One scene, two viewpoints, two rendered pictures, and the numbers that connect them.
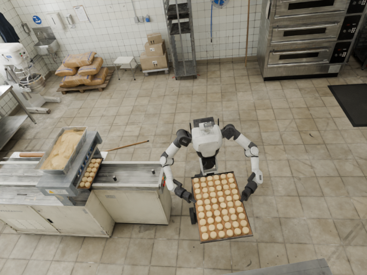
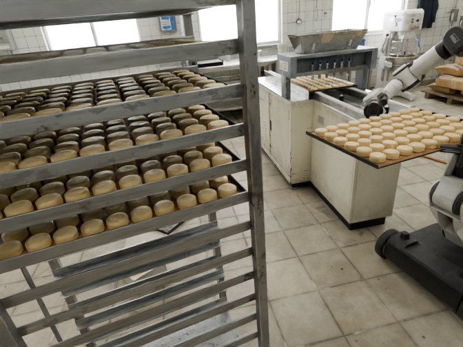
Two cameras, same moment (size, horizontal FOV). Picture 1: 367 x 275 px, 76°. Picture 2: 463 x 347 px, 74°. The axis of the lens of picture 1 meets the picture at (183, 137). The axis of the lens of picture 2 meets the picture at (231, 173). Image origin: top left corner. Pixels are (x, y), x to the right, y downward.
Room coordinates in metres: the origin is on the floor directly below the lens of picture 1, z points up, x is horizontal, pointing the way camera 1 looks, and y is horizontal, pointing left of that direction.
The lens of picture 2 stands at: (-0.04, -1.04, 1.46)
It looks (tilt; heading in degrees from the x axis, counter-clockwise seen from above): 26 degrees down; 70
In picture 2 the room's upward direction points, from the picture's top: 5 degrees counter-clockwise
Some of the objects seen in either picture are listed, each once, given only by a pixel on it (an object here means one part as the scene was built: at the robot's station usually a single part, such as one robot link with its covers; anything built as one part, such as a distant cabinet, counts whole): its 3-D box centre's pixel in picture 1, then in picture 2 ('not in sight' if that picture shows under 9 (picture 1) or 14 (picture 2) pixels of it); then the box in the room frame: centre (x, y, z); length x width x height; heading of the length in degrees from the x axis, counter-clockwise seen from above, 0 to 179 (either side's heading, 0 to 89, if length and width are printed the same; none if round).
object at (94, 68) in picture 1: (91, 65); not in sight; (5.23, 1.81, 0.47); 0.72 x 0.42 x 0.17; 174
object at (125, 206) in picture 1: (136, 196); (350, 155); (1.57, 0.66, 0.45); 0.70 x 0.34 x 0.90; 78
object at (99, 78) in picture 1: (96, 75); not in sight; (5.25, 1.78, 0.19); 0.72 x 0.42 x 0.15; 173
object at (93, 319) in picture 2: not in sight; (155, 297); (-0.06, 0.00, 0.42); 0.64 x 0.03 x 0.03; 0
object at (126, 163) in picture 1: (78, 163); (333, 84); (1.84, 1.23, 0.87); 2.01 x 0.03 x 0.07; 78
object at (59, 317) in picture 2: not in sight; (148, 283); (-0.06, -0.40, 0.87); 0.64 x 0.03 x 0.03; 0
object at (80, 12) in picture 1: (81, 15); not in sight; (5.85, 1.77, 1.37); 0.27 x 0.02 x 0.40; 79
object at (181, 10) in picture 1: (178, 8); not in sight; (4.99, -0.32, 1.41); 0.60 x 0.40 x 0.01; 172
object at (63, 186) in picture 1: (76, 166); (324, 71); (1.68, 1.15, 1.01); 0.72 x 0.33 x 0.34; 168
